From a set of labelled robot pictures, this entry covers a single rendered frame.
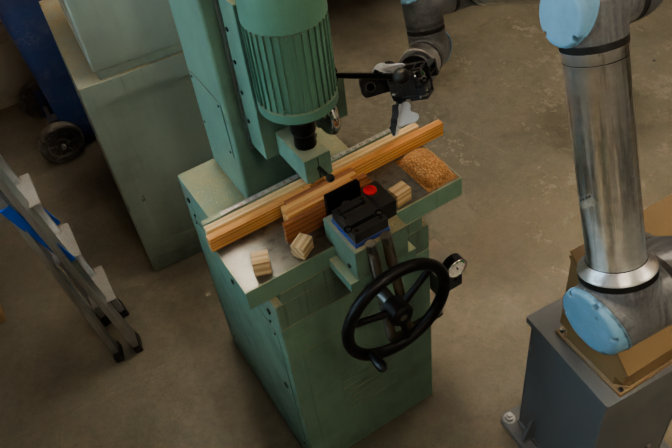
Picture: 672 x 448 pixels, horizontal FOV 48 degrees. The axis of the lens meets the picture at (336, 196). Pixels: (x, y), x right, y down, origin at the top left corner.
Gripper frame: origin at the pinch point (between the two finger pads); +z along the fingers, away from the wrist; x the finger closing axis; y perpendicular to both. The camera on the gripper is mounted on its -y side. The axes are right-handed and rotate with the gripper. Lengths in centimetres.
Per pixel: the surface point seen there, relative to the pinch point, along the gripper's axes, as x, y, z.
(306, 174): 13.0, -21.5, 2.1
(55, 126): 22, -196, -98
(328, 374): 72, -36, 1
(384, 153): 20.2, -12.0, -20.6
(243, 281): 28.3, -34.3, 21.4
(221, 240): 21.6, -41.7, 14.1
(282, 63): -15.9, -11.9, 12.7
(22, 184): 10, -121, -7
